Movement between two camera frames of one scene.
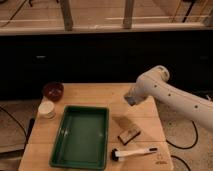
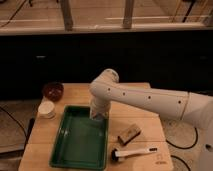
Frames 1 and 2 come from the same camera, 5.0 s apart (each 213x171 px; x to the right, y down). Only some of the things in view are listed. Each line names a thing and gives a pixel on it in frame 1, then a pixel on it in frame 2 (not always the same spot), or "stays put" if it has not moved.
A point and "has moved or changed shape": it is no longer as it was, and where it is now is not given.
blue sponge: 131,100 has moved or changed shape
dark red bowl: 53,91 stays put
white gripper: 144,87 -> 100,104
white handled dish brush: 119,154 stays put
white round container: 46,110 stays put
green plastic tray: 81,140 stays put
